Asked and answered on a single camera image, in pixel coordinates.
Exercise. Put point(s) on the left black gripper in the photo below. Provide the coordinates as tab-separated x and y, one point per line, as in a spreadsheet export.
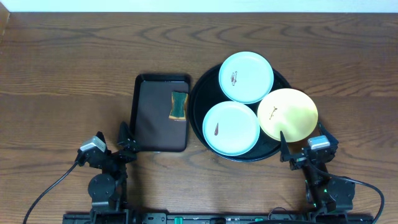
115	155

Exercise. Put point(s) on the black round serving tray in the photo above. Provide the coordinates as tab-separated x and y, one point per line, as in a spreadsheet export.
205	94

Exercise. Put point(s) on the black rectangular water tray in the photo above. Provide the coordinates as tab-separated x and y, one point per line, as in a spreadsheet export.
149	123

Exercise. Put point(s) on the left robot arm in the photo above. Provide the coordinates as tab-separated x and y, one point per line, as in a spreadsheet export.
108	190

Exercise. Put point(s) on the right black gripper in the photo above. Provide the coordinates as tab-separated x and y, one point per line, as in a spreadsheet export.
285	152

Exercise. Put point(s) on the light blue plate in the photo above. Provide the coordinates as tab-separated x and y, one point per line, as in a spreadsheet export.
231	128
246	77

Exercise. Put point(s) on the yellow plate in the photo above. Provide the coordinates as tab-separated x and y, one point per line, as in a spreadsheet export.
289	112

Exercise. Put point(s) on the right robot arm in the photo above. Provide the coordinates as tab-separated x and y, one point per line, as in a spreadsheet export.
330	195

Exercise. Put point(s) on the yellow green scrub sponge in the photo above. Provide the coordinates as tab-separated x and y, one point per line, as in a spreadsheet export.
179	106

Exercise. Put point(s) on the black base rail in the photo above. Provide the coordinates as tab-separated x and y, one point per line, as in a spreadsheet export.
163	218

